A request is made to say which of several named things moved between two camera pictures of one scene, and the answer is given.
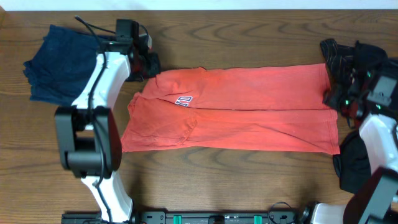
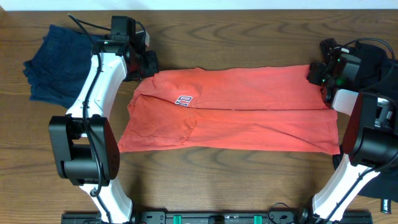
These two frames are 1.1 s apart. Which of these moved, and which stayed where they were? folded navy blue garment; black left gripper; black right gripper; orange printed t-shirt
Moved: black right gripper
Stayed: orange printed t-shirt; black left gripper; folded navy blue garment
